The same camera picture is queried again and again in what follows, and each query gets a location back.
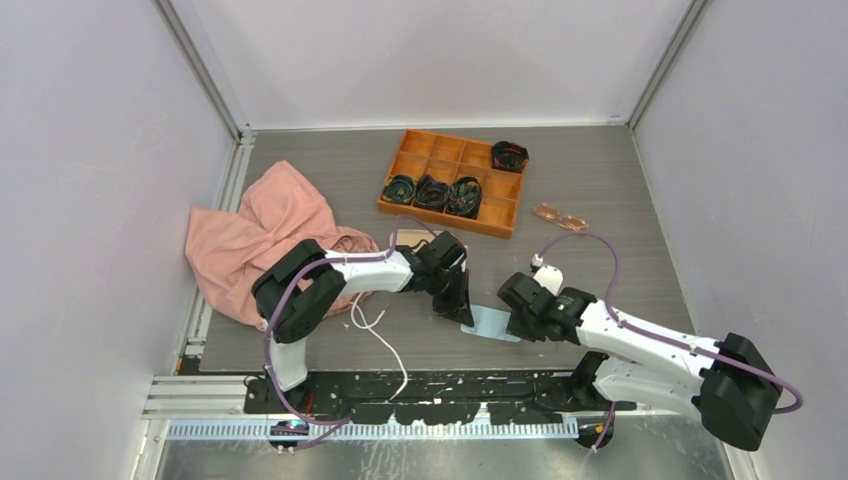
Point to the white drawstring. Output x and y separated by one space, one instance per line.
361 322

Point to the light blue cleaning cloth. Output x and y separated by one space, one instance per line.
489 323

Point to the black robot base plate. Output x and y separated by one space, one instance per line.
511 397

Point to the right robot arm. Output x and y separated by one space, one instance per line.
726 385

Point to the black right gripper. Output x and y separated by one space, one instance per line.
516 328

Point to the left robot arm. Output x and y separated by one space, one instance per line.
296 293

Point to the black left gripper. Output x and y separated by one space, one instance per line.
458 308

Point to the dark rolled tie top right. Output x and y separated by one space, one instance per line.
508 156

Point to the pink shorts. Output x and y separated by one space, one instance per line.
228 252

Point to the dark floral rolled tie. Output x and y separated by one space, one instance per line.
399 189

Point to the pink glasses case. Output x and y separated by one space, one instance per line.
412 237

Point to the pink transparent sunglasses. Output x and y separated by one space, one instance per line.
553 215

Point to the orange wooden divider tray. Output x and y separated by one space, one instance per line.
447 158

